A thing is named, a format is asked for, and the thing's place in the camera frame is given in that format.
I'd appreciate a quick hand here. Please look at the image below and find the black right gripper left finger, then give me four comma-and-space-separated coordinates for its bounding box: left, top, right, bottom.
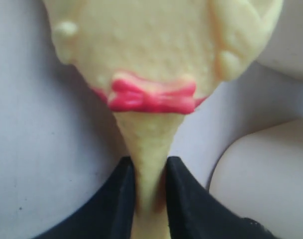
38, 157, 135, 239

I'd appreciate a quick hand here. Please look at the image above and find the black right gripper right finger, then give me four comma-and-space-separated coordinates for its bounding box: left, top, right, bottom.
165, 157, 275, 239

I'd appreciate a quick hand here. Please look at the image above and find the rubber chicken back with head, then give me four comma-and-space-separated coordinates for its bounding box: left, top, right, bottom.
44, 0, 283, 239

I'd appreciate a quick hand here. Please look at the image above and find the cream bin marked O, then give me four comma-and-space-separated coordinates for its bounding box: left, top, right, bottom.
209, 119, 303, 239

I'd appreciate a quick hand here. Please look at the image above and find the cream bin marked X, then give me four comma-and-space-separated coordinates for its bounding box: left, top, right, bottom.
257, 0, 303, 81

